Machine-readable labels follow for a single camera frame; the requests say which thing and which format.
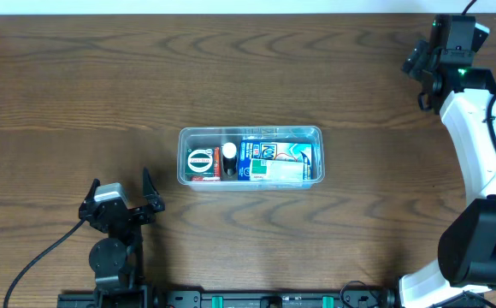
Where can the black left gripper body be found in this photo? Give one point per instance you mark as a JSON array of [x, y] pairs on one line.
[[125, 214]]

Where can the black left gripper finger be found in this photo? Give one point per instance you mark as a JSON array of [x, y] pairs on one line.
[[150, 193], [90, 196]]

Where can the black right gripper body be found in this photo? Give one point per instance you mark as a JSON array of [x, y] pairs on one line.
[[416, 60]]

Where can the green Zam-Buk box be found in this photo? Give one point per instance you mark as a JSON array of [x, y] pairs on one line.
[[201, 162]]

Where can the red Panadol ActiFast box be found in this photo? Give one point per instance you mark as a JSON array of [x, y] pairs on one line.
[[217, 177]]

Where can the dark bottle white cap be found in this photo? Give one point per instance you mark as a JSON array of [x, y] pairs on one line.
[[229, 158]]

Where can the blue fever patch box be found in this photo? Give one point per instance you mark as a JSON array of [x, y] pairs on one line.
[[271, 150]]

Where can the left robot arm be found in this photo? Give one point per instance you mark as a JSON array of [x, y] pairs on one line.
[[118, 260]]

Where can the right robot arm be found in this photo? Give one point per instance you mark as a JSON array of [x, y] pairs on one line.
[[465, 99]]

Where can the clear plastic container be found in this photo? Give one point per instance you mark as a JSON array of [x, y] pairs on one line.
[[207, 137]]

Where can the black mounting rail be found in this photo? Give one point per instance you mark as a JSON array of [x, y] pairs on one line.
[[356, 297]]

